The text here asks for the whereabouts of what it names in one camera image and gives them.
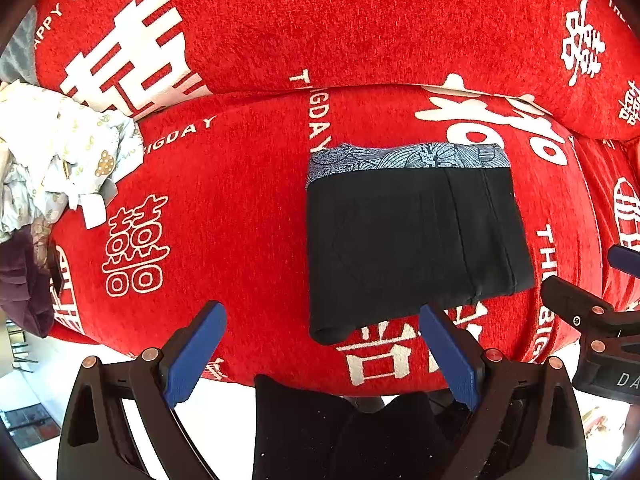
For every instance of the black pants with patterned waistband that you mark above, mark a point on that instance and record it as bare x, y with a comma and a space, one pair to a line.
410, 240

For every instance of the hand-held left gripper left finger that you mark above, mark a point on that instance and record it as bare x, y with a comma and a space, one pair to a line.
197, 350

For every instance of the grey cloth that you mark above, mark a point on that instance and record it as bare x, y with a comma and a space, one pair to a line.
17, 55

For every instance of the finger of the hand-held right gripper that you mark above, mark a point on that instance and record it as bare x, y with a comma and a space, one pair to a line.
567, 297
627, 260

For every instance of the person's black clothed legs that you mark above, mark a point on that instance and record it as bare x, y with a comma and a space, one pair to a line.
320, 435

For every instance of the red printed blanket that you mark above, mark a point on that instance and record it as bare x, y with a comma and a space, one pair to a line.
240, 185

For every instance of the white floral cloth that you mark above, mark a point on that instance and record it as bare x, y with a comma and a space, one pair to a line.
60, 150

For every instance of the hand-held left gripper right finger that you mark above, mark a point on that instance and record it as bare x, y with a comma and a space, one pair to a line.
447, 355

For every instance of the dark purple cloth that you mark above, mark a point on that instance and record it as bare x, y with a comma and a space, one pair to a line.
22, 285

